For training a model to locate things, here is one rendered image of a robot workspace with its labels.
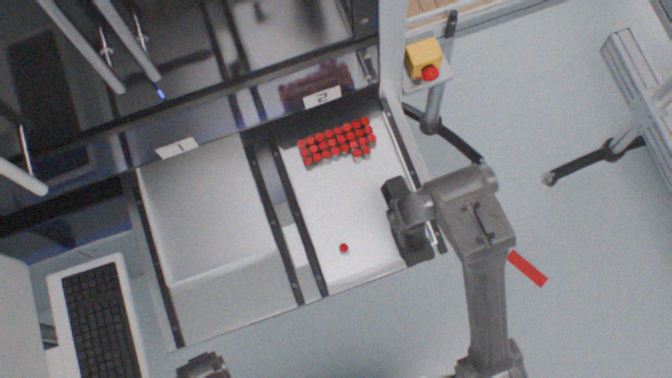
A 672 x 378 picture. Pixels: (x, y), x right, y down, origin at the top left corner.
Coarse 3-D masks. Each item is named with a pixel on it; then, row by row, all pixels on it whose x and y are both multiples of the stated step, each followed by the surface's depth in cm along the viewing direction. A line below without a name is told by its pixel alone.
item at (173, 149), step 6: (192, 138) 150; (174, 144) 150; (180, 144) 151; (186, 144) 152; (192, 144) 153; (156, 150) 150; (162, 150) 151; (168, 150) 152; (174, 150) 153; (180, 150) 154; (186, 150) 155; (162, 156) 153; (168, 156) 155
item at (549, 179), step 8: (640, 136) 242; (608, 144) 239; (632, 144) 240; (640, 144) 241; (592, 152) 241; (600, 152) 239; (608, 152) 238; (624, 152) 238; (576, 160) 241; (584, 160) 240; (592, 160) 240; (600, 160) 240; (608, 160) 241; (616, 160) 240; (560, 168) 243; (568, 168) 242; (576, 168) 241; (544, 176) 250; (552, 176) 244; (560, 176) 243; (544, 184) 249; (552, 184) 249
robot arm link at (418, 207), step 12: (480, 168) 94; (492, 180) 92; (420, 192) 92; (396, 204) 127; (408, 204) 119; (420, 204) 92; (432, 204) 91; (408, 216) 123; (420, 216) 95; (432, 216) 92
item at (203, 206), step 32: (160, 160) 166; (192, 160) 166; (224, 160) 166; (160, 192) 164; (192, 192) 164; (224, 192) 163; (256, 192) 159; (160, 224) 162; (192, 224) 162; (224, 224) 161; (256, 224) 161; (160, 256) 157; (192, 256) 159; (224, 256) 159; (256, 256) 158
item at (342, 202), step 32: (384, 128) 166; (288, 160) 165; (352, 160) 164; (384, 160) 164; (320, 192) 162; (352, 192) 162; (320, 224) 160; (352, 224) 160; (384, 224) 159; (320, 256) 157; (352, 256) 157; (384, 256) 157
